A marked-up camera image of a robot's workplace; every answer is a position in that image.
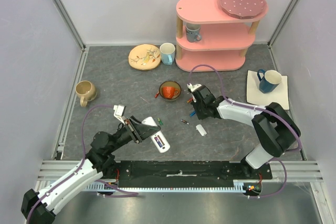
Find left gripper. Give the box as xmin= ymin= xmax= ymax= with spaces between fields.
xmin=109 ymin=115 xmax=161 ymax=152

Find white remote control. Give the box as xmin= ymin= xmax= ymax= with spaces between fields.
xmin=142 ymin=116 xmax=170 ymax=153

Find white battery cover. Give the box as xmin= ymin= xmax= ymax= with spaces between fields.
xmin=196 ymin=124 xmax=207 ymax=136

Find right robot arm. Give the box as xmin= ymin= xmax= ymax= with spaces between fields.
xmin=187 ymin=83 xmax=301 ymax=179

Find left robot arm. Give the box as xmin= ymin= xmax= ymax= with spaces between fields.
xmin=21 ymin=116 xmax=170 ymax=223

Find orange cup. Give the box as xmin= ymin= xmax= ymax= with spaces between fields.
xmin=162 ymin=86 xmax=180 ymax=100

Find pink three-tier shelf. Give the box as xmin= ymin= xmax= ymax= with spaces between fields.
xmin=175 ymin=0 xmax=268 ymax=72

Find light blue mug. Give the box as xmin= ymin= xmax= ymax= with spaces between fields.
xmin=160 ymin=42 xmax=175 ymax=66

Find dark blue mug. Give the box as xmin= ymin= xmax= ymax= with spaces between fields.
xmin=257 ymin=69 xmax=282 ymax=93

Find beige mug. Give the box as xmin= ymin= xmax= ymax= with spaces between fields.
xmin=75 ymin=80 xmax=97 ymax=107

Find yellow floral plate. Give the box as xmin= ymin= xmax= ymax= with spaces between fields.
xmin=128 ymin=44 xmax=161 ymax=71

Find white square plate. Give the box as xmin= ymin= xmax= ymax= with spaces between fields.
xmin=246 ymin=70 xmax=290 ymax=110

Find grey mug on shelf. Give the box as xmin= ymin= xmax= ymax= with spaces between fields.
xmin=185 ymin=23 xmax=202 ymax=42

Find pink dotted plate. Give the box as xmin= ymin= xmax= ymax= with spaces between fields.
xmin=219 ymin=0 xmax=267 ymax=19

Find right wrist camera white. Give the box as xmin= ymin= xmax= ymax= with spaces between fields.
xmin=187 ymin=83 xmax=202 ymax=102

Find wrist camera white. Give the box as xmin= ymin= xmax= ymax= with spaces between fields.
xmin=113 ymin=105 xmax=125 ymax=124
xmin=187 ymin=83 xmax=202 ymax=102

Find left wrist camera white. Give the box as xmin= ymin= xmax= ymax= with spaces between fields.
xmin=113 ymin=105 xmax=125 ymax=124

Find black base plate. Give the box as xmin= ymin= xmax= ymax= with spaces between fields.
xmin=103 ymin=161 xmax=272 ymax=189

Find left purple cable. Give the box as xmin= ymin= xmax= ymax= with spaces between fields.
xmin=26 ymin=104 xmax=139 ymax=224

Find purple cable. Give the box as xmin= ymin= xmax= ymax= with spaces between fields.
xmin=188 ymin=63 xmax=302 ymax=199
xmin=26 ymin=104 xmax=139 ymax=224

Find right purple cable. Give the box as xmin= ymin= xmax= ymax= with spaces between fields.
xmin=188 ymin=63 xmax=302 ymax=199

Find white cable duct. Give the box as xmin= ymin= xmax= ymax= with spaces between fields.
xmin=83 ymin=179 xmax=263 ymax=193

